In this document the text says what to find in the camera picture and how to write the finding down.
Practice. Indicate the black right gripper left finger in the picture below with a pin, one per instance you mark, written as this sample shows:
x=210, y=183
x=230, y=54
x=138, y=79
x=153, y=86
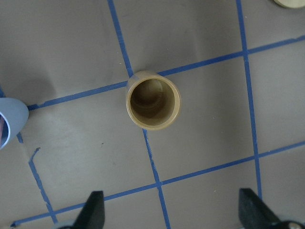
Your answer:
x=92, y=215

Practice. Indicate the wooden bamboo cup holder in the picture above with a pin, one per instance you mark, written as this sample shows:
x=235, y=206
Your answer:
x=153, y=102

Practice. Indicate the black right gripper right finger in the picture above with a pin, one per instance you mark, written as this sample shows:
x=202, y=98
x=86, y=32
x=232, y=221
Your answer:
x=253, y=213

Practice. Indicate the round wooden stand base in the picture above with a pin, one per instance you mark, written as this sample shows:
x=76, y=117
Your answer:
x=291, y=4

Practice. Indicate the light blue plastic cup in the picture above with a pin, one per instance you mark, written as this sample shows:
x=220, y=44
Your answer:
x=15, y=114

